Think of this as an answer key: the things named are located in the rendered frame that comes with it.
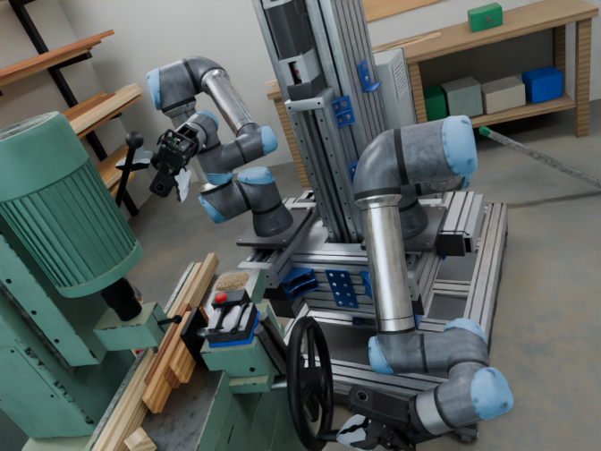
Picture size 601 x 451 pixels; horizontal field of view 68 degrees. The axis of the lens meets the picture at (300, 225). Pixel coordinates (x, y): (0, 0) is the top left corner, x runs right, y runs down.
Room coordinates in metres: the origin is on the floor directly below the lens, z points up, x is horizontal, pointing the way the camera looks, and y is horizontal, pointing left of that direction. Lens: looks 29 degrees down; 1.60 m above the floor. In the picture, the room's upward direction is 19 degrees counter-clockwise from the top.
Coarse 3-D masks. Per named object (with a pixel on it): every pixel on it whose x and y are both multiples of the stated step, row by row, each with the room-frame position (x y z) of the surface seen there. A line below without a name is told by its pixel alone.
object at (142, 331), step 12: (108, 312) 0.86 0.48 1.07; (144, 312) 0.81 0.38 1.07; (156, 312) 0.81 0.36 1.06; (108, 324) 0.81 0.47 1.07; (120, 324) 0.80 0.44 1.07; (132, 324) 0.78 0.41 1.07; (144, 324) 0.77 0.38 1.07; (156, 324) 0.79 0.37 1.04; (168, 324) 0.83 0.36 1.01; (108, 336) 0.80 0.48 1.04; (120, 336) 0.79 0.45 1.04; (132, 336) 0.78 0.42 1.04; (144, 336) 0.78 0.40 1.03; (156, 336) 0.78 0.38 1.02; (108, 348) 0.81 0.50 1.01; (120, 348) 0.80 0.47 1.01; (132, 348) 0.79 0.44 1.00
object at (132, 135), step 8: (128, 136) 0.90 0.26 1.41; (136, 136) 0.90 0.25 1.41; (128, 144) 0.90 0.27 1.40; (136, 144) 0.90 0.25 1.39; (128, 152) 0.92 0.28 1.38; (128, 160) 0.92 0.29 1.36; (128, 168) 0.92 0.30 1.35; (128, 176) 0.93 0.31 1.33; (120, 184) 0.93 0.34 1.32; (120, 192) 0.94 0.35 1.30; (120, 200) 0.94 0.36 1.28
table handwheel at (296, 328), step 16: (304, 320) 0.76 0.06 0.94; (320, 336) 0.82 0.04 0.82; (288, 352) 0.68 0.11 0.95; (320, 352) 0.82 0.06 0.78; (288, 368) 0.65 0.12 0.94; (304, 368) 0.73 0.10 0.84; (320, 368) 0.72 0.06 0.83; (288, 384) 0.62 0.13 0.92; (304, 384) 0.69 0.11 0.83; (320, 384) 0.68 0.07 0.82; (288, 400) 0.61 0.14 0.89; (304, 400) 0.63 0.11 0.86; (320, 400) 0.71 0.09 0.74; (304, 416) 0.59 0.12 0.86; (304, 432) 0.57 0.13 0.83; (320, 448) 0.60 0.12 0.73
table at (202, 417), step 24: (240, 288) 1.02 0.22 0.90; (264, 288) 1.06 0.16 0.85; (192, 384) 0.73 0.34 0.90; (216, 384) 0.71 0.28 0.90; (240, 384) 0.71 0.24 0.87; (264, 384) 0.69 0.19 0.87; (168, 408) 0.69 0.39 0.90; (192, 408) 0.66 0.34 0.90; (216, 408) 0.66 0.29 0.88; (168, 432) 0.63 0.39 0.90; (192, 432) 0.61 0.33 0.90; (216, 432) 0.63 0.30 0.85
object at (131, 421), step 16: (208, 256) 1.18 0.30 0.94; (208, 272) 1.12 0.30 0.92; (192, 288) 1.04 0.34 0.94; (192, 304) 0.99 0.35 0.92; (144, 384) 0.74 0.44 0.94; (128, 416) 0.66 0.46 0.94; (144, 416) 0.69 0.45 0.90; (128, 432) 0.64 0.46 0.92; (112, 448) 0.60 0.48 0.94; (128, 448) 0.62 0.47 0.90
